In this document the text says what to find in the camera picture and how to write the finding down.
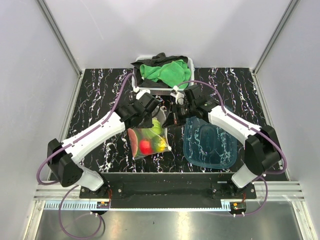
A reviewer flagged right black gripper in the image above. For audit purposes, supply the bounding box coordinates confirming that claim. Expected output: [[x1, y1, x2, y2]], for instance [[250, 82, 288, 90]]
[[162, 102, 196, 130]]

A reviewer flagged fake green cabbage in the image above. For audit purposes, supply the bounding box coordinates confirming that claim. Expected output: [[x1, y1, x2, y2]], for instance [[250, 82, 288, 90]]
[[150, 118, 163, 136]]

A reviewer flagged clear zip top bag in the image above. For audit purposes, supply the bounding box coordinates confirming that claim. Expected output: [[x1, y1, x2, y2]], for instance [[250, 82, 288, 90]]
[[133, 108, 172, 160]]

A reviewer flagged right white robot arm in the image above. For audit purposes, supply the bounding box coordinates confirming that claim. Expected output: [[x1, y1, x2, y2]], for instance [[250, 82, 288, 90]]
[[164, 84, 285, 199]]

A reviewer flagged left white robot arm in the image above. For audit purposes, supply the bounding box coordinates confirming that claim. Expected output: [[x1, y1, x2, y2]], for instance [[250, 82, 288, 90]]
[[47, 92, 160, 198]]

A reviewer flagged fake watermelon slice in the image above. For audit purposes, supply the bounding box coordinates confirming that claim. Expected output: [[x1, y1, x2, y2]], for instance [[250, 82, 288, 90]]
[[127, 128, 142, 159]]

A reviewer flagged fake green orange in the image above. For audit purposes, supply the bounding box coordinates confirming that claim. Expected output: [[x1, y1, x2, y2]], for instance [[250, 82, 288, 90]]
[[154, 138, 167, 153]]

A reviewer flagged fake red apple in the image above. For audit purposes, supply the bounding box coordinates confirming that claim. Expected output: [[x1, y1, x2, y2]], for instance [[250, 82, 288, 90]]
[[139, 139, 153, 155]]

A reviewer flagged white plastic basket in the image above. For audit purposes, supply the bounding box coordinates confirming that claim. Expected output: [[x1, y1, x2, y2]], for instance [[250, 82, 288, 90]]
[[131, 55, 195, 96]]

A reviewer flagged blue transparent plastic container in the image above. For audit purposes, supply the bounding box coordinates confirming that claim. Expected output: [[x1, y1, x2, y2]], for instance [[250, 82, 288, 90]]
[[183, 116, 238, 170]]

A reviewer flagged green cloth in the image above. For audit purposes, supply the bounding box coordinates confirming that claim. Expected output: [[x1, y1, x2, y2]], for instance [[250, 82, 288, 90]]
[[139, 59, 192, 88]]

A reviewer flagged black cloth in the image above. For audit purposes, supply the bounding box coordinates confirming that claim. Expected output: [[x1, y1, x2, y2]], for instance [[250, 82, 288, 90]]
[[132, 52, 188, 89]]

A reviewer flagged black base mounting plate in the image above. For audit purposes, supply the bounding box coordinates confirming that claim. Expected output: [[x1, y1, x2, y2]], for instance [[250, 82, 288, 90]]
[[79, 172, 257, 210]]

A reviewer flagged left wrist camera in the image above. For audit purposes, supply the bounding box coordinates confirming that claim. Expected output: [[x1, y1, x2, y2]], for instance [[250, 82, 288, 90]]
[[133, 86, 151, 100]]

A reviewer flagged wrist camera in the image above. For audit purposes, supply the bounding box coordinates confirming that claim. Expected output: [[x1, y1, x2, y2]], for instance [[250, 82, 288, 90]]
[[133, 86, 151, 100], [170, 86, 185, 105]]

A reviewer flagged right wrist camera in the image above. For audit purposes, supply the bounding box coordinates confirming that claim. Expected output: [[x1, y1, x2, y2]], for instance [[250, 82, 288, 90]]
[[170, 86, 185, 105]]

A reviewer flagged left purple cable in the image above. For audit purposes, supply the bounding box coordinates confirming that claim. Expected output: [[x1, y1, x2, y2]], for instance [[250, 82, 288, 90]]
[[36, 73, 141, 238]]

